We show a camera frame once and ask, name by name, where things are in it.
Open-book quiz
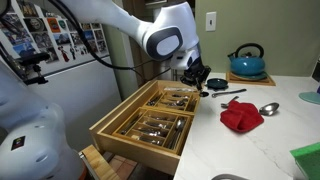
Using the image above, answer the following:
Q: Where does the curved steel utensil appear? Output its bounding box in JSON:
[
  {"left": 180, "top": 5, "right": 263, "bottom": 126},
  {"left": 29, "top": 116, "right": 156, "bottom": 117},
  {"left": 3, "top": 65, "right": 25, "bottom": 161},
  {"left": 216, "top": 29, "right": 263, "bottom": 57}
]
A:
[{"left": 211, "top": 88, "right": 248, "bottom": 99}]

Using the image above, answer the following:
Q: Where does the steel tablespoon flared handle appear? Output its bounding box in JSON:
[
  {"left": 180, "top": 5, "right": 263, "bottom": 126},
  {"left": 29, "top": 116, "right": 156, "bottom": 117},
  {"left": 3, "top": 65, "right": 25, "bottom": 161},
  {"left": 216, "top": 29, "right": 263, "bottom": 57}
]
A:
[{"left": 198, "top": 84, "right": 210, "bottom": 99}]

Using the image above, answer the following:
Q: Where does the teal round coaster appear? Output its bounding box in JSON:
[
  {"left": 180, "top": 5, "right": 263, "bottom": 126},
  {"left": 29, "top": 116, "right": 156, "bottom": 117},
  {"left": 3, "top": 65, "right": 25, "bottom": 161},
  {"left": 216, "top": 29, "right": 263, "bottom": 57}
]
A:
[{"left": 298, "top": 91, "right": 320, "bottom": 106}]

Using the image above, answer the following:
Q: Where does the dark countertop appliance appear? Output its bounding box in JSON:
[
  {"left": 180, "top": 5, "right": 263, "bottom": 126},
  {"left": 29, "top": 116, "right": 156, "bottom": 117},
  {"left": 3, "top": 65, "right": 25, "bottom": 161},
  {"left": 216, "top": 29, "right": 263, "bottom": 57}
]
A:
[{"left": 311, "top": 55, "right": 320, "bottom": 84}]

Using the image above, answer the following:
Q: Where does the light wooden drawer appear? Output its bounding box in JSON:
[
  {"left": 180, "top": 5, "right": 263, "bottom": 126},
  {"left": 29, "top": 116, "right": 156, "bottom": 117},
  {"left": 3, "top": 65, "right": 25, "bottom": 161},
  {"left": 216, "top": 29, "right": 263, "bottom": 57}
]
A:
[{"left": 89, "top": 79, "right": 203, "bottom": 177}]

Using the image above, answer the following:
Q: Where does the white light switch plate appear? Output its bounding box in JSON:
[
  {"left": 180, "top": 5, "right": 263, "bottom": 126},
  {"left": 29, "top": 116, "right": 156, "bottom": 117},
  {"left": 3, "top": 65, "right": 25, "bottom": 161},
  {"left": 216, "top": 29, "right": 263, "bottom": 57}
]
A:
[{"left": 205, "top": 11, "right": 218, "bottom": 33}]

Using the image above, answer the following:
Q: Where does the teal kettle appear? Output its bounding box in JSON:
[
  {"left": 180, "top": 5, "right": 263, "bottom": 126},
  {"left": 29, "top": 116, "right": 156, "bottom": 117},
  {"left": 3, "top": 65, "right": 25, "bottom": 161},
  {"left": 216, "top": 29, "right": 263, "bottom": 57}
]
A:
[{"left": 227, "top": 42, "right": 267, "bottom": 77}]

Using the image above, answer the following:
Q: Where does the large steel serving spoon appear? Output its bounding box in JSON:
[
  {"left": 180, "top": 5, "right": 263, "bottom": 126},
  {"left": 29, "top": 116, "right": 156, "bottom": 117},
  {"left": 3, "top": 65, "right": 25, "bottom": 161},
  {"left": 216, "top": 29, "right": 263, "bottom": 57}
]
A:
[{"left": 167, "top": 117, "right": 188, "bottom": 150}]

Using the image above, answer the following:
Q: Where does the green badge magnet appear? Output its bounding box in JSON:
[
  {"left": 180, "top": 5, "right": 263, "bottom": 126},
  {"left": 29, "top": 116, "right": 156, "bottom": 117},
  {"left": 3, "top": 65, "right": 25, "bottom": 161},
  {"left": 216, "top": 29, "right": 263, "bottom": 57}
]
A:
[{"left": 57, "top": 19, "right": 68, "bottom": 30}]

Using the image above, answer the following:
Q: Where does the red cloth potholder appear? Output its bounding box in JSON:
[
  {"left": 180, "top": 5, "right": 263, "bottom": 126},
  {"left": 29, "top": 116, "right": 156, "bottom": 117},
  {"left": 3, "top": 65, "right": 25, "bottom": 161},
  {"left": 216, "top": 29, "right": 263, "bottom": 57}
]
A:
[{"left": 219, "top": 99, "right": 265, "bottom": 134}]

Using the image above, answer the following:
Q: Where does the steel spoon round handle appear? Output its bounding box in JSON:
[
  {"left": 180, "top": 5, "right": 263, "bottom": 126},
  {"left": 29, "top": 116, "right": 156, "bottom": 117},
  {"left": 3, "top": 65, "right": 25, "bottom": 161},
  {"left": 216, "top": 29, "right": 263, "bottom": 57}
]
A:
[{"left": 169, "top": 95, "right": 191, "bottom": 101}]

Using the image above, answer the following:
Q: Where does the red figure magnet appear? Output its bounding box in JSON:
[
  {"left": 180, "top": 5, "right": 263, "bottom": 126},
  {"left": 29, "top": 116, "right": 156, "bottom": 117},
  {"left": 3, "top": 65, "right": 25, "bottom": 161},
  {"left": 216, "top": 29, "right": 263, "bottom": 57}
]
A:
[{"left": 57, "top": 45, "right": 71, "bottom": 63}]

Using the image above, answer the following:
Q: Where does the steel table knife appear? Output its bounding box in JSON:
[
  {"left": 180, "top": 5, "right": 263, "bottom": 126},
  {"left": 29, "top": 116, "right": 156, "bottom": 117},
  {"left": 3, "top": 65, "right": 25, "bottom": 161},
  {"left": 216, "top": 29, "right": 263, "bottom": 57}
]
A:
[{"left": 119, "top": 114, "right": 140, "bottom": 135}]

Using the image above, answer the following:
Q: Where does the wooden cutlery tray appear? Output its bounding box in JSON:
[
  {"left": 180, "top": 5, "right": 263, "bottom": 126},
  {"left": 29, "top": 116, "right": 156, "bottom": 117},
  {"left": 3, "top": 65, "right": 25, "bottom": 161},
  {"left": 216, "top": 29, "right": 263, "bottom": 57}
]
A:
[
  {"left": 111, "top": 106, "right": 195, "bottom": 156},
  {"left": 143, "top": 89, "right": 201, "bottom": 117}
]

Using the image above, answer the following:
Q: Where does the dark teal star dish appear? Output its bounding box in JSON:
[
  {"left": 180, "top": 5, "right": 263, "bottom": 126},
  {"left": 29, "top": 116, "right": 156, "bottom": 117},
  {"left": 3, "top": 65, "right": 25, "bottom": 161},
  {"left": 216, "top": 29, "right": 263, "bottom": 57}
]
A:
[{"left": 206, "top": 77, "right": 230, "bottom": 92}]

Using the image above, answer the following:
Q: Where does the orange photo print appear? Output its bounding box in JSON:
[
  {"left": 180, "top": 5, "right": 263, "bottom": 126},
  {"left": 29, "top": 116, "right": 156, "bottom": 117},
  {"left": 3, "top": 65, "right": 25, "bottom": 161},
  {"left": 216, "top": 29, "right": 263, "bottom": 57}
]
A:
[{"left": 46, "top": 17, "right": 62, "bottom": 34}]

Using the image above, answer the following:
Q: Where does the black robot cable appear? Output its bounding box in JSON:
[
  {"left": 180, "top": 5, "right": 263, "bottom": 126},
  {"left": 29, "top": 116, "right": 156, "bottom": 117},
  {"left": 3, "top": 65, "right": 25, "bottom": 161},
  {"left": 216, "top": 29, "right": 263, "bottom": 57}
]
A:
[{"left": 46, "top": 0, "right": 183, "bottom": 81}]

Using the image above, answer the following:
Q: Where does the white refrigerator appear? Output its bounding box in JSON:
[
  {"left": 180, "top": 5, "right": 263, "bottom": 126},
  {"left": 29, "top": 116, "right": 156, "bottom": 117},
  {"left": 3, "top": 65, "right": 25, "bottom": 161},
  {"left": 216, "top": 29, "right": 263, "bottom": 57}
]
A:
[{"left": 0, "top": 0, "right": 123, "bottom": 151}]

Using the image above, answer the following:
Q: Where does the steel teaspoon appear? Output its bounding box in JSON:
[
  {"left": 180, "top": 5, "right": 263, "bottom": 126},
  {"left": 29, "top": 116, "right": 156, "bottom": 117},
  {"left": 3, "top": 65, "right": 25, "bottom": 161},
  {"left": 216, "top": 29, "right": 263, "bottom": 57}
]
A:
[{"left": 163, "top": 103, "right": 187, "bottom": 111}]

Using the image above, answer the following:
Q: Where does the big steel spoon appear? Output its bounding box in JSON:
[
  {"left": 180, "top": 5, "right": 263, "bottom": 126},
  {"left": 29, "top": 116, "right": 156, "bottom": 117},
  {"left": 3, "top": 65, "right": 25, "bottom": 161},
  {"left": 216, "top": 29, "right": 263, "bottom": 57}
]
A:
[{"left": 258, "top": 101, "right": 281, "bottom": 117}]

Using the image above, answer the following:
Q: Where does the dark round badge print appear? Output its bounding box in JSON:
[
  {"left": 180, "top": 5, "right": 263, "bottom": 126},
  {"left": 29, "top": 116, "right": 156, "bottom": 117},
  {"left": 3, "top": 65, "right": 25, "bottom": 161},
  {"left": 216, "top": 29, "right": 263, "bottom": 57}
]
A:
[{"left": 23, "top": 17, "right": 48, "bottom": 34}]

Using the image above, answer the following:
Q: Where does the square wooden trivet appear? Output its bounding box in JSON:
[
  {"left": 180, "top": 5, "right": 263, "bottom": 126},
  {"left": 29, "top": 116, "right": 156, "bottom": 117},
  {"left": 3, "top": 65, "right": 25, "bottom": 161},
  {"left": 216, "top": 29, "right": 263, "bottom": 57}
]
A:
[{"left": 225, "top": 71, "right": 277, "bottom": 87}]

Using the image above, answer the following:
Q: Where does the blue fridge photo print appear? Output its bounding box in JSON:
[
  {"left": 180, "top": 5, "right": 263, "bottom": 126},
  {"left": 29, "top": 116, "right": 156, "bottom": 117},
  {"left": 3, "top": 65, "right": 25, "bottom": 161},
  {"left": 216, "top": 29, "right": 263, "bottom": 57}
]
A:
[{"left": 0, "top": 28, "right": 28, "bottom": 47}]

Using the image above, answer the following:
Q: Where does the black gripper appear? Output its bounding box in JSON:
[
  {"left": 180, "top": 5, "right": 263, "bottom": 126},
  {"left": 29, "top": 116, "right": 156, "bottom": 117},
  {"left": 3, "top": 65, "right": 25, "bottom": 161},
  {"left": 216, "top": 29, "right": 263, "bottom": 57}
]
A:
[{"left": 180, "top": 61, "right": 212, "bottom": 92}]

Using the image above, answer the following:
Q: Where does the light wooden board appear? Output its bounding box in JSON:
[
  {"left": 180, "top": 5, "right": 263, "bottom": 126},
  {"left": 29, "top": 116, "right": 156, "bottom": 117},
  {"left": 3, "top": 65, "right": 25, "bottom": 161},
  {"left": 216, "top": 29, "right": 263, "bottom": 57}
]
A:
[{"left": 79, "top": 144, "right": 113, "bottom": 180}]

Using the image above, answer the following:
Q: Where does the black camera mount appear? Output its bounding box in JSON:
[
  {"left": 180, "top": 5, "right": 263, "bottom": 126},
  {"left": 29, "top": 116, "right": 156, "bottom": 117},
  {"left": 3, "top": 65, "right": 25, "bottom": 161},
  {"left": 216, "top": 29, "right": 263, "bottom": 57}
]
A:
[{"left": 18, "top": 51, "right": 52, "bottom": 86}]

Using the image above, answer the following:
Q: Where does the green sponge cloth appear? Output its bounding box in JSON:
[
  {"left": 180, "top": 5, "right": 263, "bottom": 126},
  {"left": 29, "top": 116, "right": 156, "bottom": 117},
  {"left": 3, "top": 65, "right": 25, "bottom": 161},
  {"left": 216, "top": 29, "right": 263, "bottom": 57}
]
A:
[{"left": 289, "top": 141, "right": 320, "bottom": 180}]

